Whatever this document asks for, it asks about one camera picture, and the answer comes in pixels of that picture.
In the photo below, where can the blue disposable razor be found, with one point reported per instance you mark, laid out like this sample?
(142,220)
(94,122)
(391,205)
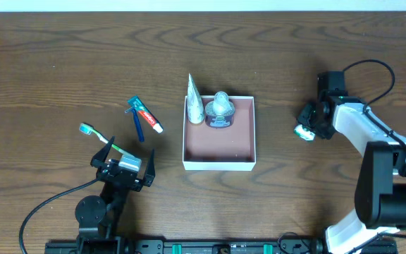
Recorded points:
(137,123)

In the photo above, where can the red Colgate toothpaste tube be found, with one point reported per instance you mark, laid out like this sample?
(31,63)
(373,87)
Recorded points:
(141,108)

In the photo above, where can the black mounting rail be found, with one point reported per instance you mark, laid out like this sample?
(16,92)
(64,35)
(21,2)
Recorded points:
(288,243)

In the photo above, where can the green white toothbrush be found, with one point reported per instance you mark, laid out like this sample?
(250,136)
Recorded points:
(90,130)

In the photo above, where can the green Dettol soap bar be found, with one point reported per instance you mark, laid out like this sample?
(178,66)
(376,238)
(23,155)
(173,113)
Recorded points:
(304,133)

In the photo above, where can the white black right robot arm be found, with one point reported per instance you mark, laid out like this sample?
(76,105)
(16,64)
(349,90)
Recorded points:
(380,194)

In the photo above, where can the white cardboard box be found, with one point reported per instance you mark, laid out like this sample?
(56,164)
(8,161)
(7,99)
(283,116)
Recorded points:
(222,149)

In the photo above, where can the white Pantene conditioner tube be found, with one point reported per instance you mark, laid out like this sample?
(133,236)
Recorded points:
(195,108)

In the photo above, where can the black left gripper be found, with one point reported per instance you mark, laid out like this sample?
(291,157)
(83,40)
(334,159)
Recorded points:
(120,173)

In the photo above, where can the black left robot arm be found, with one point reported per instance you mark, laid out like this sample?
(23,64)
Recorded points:
(98,215)

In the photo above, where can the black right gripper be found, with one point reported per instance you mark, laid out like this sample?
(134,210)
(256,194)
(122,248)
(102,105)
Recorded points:
(311,118)

